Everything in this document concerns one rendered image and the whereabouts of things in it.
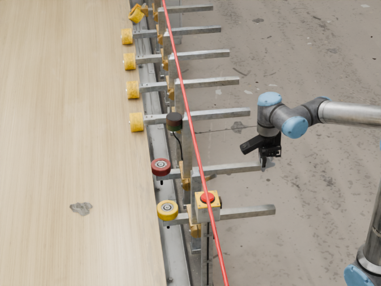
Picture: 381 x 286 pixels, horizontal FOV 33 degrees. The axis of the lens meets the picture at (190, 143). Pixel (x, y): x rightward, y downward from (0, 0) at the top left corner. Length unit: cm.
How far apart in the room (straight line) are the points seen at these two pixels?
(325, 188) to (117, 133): 155
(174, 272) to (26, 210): 62
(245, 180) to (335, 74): 139
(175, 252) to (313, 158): 167
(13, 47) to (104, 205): 132
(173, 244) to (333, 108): 86
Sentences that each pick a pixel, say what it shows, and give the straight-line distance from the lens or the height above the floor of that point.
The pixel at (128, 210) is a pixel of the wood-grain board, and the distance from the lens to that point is 240.
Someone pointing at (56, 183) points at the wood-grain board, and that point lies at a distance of 256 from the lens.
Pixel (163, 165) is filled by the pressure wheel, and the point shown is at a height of 90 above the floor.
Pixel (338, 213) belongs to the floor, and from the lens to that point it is 374.
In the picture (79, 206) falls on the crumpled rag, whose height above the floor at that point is 91.
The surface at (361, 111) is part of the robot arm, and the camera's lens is 227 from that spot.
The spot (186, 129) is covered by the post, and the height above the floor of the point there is 111.
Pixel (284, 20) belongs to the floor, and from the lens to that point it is 557.
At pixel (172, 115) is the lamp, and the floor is 117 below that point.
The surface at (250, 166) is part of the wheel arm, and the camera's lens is 264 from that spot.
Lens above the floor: 258
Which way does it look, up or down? 39 degrees down
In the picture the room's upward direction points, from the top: 1 degrees counter-clockwise
